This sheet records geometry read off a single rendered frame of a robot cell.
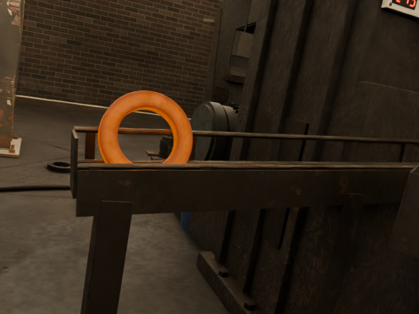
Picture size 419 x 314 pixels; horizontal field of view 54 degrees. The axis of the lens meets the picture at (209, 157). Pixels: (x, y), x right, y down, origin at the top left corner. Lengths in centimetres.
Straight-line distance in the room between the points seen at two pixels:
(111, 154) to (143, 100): 12
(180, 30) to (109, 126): 642
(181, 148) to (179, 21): 640
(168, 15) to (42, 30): 197
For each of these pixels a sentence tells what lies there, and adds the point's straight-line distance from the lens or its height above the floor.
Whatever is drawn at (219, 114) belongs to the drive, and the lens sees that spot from 212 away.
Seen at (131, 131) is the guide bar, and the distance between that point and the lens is 82.
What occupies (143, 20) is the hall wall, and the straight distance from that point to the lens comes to 700.
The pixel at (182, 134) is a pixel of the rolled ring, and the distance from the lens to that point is 81.
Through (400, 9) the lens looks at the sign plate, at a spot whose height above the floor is 106.
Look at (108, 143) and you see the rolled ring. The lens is 77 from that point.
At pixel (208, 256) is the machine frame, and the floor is 7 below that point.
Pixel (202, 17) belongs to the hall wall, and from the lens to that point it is 731.
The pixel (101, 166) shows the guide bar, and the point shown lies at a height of 63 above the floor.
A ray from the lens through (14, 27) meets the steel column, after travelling 324.
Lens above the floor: 81
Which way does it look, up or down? 11 degrees down
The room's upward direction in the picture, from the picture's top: 11 degrees clockwise
